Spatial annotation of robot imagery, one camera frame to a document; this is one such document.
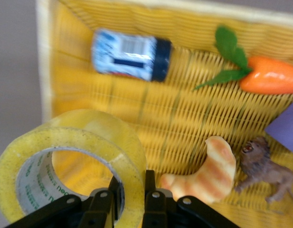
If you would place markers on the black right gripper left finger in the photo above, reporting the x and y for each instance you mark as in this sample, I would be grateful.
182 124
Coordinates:
99 209

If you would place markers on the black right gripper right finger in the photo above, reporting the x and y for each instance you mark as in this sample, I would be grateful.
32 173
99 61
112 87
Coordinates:
160 206

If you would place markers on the yellowish clear packing tape roll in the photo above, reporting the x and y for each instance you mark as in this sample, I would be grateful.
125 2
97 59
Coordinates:
72 164

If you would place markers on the toy croissant bread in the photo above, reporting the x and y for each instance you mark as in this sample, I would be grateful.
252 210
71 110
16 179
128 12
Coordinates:
208 171

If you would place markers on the yellow woven basket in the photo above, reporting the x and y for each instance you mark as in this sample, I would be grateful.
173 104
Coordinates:
165 111

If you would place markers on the brown toy lion figure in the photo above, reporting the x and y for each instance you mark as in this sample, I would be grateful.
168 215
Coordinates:
263 166

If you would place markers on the purple block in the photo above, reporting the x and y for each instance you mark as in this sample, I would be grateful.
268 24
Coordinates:
285 128

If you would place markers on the blue white labelled bottle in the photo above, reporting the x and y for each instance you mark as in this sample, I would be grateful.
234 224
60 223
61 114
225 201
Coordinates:
132 58

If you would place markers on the orange toy carrot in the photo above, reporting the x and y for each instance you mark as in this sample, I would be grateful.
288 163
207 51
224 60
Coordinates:
251 69

